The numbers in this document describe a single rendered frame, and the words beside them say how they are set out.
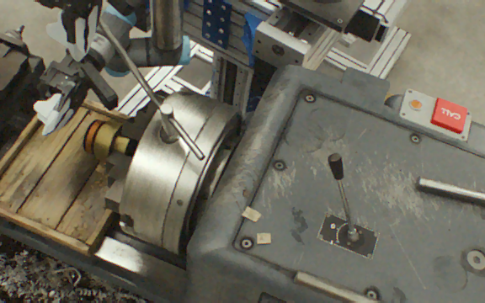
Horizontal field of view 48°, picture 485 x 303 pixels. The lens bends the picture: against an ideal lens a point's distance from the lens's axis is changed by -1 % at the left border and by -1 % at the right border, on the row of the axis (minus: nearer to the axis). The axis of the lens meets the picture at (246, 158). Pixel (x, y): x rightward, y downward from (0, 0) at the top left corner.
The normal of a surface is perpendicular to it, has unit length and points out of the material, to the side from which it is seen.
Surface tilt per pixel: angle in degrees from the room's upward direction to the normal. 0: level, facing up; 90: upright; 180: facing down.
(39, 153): 0
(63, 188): 0
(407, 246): 0
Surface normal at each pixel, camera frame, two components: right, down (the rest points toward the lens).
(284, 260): 0.11, -0.52
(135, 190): -0.22, 0.28
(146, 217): -0.30, 0.51
